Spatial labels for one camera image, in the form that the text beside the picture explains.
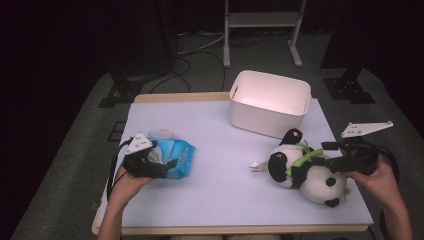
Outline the clear round plastic lid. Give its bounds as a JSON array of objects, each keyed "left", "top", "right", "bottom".
[{"left": 147, "top": 129, "right": 175, "bottom": 139}]

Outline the wooden table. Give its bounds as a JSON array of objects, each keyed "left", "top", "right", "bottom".
[{"left": 91, "top": 92, "right": 369, "bottom": 236}]

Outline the dark square floor plate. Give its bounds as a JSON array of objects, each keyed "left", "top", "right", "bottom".
[{"left": 107, "top": 121, "right": 127, "bottom": 143}]

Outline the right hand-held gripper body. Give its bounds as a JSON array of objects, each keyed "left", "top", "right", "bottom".
[{"left": 337, "top": 120, "right": 394, "bottom": 176}]

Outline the white metal stand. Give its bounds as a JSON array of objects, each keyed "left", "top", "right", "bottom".
[{"left": 222, "top": 0, "right": 308, "bottom": 69}]

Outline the black stand base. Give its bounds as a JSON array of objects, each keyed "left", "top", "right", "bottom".
[
  {"left": 98, "top": 66, "right": 144, "bottom": 108},
  {"left": 322, "top": 68, "right": 376, "bottom": 105}
]

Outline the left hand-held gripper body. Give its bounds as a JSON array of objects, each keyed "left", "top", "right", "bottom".
[{"left": 121, "top": 132, "right": 170, "bottom": 180}]

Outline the blue wet wipes pack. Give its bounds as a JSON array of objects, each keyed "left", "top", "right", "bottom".
[{"left": 146, "top": 136, "right": 197, "bottom": 180}]

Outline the white storage box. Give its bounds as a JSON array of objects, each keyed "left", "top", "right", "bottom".
[{"left": 229, "top": 69, "right": 312, "bottom": 140}]

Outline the grey floor cable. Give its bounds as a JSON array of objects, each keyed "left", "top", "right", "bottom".
[{"left": 176, "top": 31, "right": 226, "bottom": 56}]

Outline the black floor cable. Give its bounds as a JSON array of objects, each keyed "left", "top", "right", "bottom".
[{"left": 149, "top": 49, "right": 228, "bottom": 94}]

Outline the panda plush toy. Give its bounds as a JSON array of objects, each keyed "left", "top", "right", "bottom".
[{"left": 249, "top": 128, "right": 352, "bottom": 209}]

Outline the left hand-held gripper cable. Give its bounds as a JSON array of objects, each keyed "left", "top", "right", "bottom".
[{"left": 105, "top": 137, "right": 135, "bottom": 202}]

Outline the person's left hand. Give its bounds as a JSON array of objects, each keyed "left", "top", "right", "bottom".
[{"left": 109, "top": 165, "right": 156, "bottom": 205}]

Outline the person's right hand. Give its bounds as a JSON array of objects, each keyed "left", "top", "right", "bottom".
[{"left": 345, "top": 155, "right": 402, "bottom": 210}]

